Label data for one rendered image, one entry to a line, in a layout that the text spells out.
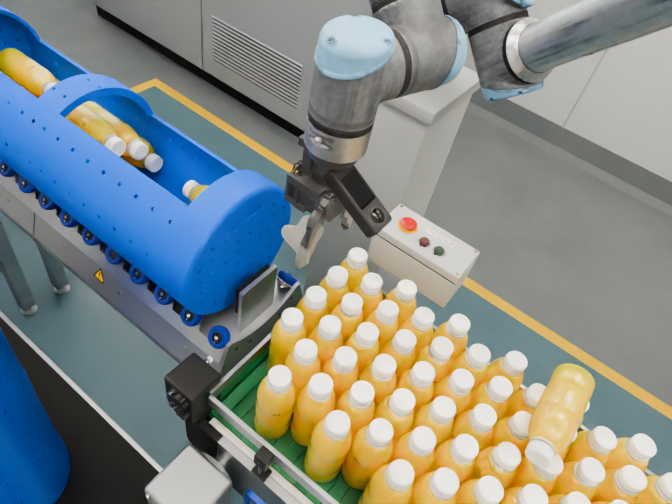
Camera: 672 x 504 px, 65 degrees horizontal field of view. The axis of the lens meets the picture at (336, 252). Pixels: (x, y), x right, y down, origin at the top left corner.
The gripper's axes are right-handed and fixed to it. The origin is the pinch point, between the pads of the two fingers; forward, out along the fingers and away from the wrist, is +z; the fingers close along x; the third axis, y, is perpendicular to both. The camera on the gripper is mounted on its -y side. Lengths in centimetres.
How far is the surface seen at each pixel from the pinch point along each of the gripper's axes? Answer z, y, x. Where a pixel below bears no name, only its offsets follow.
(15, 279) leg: 99, 114, 11
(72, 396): 105, 66, 24
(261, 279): 15.0, 10.6, 2.8
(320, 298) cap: 12.2, -1.4, 0.3
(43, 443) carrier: 76, 44, 41
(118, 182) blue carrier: 0.9, 35.8, 13.1
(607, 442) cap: 12, -54, -10
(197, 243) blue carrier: 1.1, 16.2, 13.3
